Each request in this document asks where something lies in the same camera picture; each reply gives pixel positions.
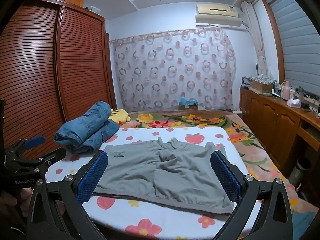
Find wooden low cabinet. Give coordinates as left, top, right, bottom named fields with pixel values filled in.
left=239, top=86, right=320, bottom=180

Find grey pants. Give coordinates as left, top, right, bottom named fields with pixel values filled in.
left=93, top=137, right=234, bottom=215

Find grey window blind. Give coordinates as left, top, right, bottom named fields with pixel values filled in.
left=267, top=0, right=320, bottom=98

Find person's left hand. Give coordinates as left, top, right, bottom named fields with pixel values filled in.
left=0, top=187, right=34, bottom=230

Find beige tied curtain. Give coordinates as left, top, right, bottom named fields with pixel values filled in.
left=241, top=1, right=272, bottom=78

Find wooden louvred wardrobe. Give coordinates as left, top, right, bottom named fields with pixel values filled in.
left=0, top=0, right=118, bottom=153

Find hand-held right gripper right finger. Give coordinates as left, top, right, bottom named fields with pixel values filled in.
left=210, top=150, right=294, bottom=240

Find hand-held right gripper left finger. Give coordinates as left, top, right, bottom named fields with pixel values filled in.
left=26, top=150, right=109, bottom=240

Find wall air conditioner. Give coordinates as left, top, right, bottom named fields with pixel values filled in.
left=195, top=3, right=243, bottom=28

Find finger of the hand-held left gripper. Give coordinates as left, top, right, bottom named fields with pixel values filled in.
left=11, top=134, right=46, bottom=153
left=15, top=147, right=67, bottom=171

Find grey trash bin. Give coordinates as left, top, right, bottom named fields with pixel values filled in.
left=289, top=156, right=312, bottom=188

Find floral blanket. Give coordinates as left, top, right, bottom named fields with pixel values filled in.
left=125, top=110, right=318, bottom=235

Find blue toy box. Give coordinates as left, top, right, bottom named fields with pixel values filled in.
left=178, top=96, right=199, bottom=111

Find yellow plush toy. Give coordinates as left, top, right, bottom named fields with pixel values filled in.
left=108, top=109, right=132, bottom=126

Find cardboard box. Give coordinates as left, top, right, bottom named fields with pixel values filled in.
left=250, top=76, right=274, bottom=94

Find strawberry print bed sheet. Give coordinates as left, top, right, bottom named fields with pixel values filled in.
left=46, top=126, right=263, bottom=238

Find folded blue jeans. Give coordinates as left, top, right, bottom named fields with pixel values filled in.
left=54, top=101, right=120, bottom=155

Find circle pattern sheer curtain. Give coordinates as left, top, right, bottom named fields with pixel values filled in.
left=109, top=27, right=237, bottom=112

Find pink thermos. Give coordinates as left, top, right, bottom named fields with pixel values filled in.
left=281, top=80, right=291, bottom=100

